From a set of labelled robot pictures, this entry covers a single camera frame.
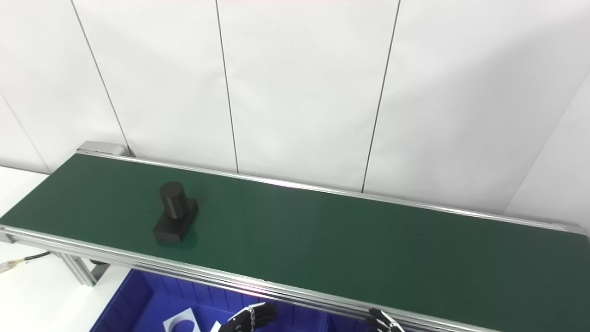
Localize blue plastic bin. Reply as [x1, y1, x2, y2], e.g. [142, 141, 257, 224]
[323, 313, 372, 332]
[90, 269, 332, 332]

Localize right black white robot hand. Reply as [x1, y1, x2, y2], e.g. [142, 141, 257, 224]
[366, 308, 406, 332]

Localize white flat plate with hole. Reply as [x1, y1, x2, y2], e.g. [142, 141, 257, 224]
[163, 310, 204, 332]

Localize aluminium conveyor leg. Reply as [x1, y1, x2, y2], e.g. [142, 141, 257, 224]
[52, 251, 110, 287]

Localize black cable with white plug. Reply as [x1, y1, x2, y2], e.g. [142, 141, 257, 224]
[0, 251, 52, 275]

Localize black rectangular box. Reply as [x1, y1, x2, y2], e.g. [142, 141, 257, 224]
[153, 181, 199, 245]

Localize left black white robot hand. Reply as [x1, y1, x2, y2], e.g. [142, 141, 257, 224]
[217, 302, 278, 332]

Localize grey conveyor end housing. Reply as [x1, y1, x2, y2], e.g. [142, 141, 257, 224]
[76, 141, 126, 158]

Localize green conveyor belt aluminium frame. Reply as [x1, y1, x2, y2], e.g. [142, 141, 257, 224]
[0, 141, 590, 332]

